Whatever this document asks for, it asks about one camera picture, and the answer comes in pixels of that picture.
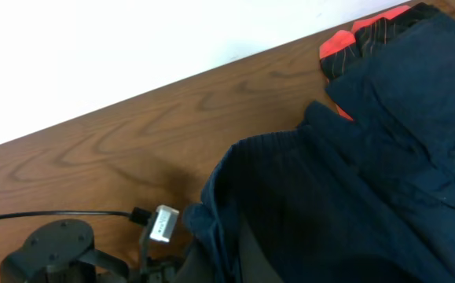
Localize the right gripper own finger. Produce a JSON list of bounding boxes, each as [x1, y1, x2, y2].
[[239, 219, 283, 283]]

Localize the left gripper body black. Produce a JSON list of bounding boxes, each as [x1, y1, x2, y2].
[[129, 255, 185, 283]]

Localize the navy blue shorts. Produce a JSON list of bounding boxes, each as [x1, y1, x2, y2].
[[183, 102, 455, 282]]

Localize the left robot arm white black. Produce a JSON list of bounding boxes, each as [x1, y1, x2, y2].
[[0, 219, 183, 283]]

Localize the pile of navy clothes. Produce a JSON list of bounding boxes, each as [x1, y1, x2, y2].
[[326, 13, 455, 207]]

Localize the red black striped garment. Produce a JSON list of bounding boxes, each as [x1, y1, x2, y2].
[[318, 2, 440, 121]]

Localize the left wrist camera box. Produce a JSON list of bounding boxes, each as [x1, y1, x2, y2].
[[149, 204, 180, 243]]

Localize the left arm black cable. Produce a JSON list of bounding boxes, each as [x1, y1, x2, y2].
[[0, 207, 153, 227]]

